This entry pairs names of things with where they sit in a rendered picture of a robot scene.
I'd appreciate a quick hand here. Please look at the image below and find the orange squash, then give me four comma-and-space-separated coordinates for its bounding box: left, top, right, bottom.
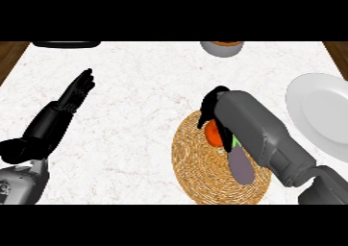
202, 118, 226, 149

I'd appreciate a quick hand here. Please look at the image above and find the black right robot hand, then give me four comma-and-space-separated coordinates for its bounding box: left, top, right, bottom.
195, 85, 236, 154

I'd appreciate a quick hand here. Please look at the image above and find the grey bowl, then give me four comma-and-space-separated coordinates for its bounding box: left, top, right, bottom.
198, 40, 245, 59

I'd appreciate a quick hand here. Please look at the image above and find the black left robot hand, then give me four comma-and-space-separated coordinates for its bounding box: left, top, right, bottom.
0, 67, 97, 165

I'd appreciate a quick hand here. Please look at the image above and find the round woven wicker placemat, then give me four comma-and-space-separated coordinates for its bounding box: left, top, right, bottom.
169, 110, 273, 206

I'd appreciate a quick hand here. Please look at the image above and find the white plate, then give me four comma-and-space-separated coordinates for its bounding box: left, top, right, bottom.
283, 72, 348, 165

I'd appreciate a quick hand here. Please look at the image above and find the purple eggplant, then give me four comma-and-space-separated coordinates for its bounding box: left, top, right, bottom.
226, 134, 257, 186

